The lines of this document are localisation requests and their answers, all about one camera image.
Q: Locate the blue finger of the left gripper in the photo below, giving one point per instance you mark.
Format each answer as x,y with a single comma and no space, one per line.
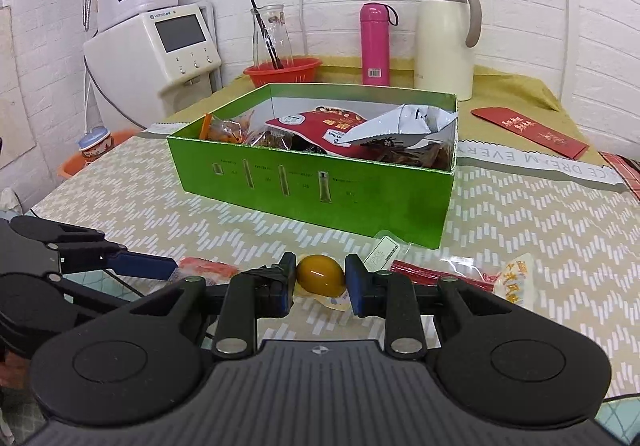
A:
139,265

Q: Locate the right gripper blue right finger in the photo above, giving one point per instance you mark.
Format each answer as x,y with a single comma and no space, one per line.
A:
390,296

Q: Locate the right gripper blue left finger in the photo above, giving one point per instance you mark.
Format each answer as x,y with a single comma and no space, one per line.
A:
263,292

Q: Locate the red sausage sticks pack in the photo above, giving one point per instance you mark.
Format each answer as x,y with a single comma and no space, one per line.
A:
425,267

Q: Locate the round pastry clear packet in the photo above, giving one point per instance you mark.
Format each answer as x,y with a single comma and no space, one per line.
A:
515,283

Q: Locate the orange-edged nut snack bag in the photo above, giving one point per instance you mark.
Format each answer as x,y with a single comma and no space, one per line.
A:
233,131

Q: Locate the silver white foil snack bag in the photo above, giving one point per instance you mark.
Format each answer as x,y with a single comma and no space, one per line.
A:
407,126

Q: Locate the red nut mix bag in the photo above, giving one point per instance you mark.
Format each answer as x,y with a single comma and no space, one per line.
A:
325,128

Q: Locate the orange apple chips bag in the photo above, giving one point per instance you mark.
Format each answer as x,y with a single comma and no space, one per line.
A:
212,272

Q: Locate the person's left hand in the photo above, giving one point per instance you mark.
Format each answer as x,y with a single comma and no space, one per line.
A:
14,371

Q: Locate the green cardboard box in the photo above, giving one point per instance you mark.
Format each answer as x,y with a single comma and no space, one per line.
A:
353,195

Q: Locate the orange plastic basin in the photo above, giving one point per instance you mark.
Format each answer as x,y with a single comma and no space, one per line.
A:
77,162

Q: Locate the blue-lid snack cup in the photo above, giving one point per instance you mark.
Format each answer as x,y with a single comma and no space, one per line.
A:
97,142

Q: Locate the patterned tablecloth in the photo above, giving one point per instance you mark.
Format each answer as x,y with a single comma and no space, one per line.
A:
324,380

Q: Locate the white countertop water dispenser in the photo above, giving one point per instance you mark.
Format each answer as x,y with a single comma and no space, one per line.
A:
152,65

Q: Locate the red plastic basket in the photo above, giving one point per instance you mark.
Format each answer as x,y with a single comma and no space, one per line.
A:
302,70

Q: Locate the black straw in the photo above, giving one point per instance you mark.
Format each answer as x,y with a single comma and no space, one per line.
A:
275,60

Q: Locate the red envelope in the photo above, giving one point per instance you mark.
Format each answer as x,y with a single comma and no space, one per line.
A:
535,132

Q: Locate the glass carafe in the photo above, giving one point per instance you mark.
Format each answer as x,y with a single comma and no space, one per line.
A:
274,19

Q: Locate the pink thermos bottle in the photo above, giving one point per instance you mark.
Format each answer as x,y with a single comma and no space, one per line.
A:
375,22

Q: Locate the cream thermal carafe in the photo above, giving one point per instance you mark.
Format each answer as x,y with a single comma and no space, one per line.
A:
447,32

